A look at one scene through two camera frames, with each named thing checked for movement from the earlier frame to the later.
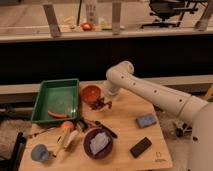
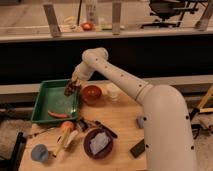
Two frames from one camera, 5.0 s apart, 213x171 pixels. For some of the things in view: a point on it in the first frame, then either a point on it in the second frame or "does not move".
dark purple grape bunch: (99, 104) → (71, 87)
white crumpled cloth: (100, 140) does not move
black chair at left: (13, 163) does not move
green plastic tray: (56, 100) does not move
